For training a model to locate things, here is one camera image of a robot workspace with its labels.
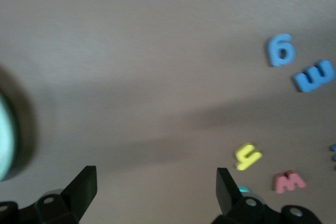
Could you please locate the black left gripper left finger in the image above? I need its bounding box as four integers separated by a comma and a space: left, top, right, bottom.
0, 165, 98, 224

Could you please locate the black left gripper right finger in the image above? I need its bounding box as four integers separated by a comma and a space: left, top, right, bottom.
212, 167, 321, 224

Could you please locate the yellow lowercase letter h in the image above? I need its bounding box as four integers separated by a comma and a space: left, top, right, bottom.
235, 142, 263, 172

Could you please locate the blue lowercase letter m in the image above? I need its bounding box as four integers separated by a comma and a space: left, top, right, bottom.
291, 59, 336, 93

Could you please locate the blue lowercase letter g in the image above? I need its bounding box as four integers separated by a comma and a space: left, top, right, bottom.
267, 34, 297, 67

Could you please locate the red lowercase letter w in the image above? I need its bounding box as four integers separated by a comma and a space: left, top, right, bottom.
274, 170, 307, 194

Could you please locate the green plate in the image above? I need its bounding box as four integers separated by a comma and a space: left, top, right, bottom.
0, 87, 20, 183

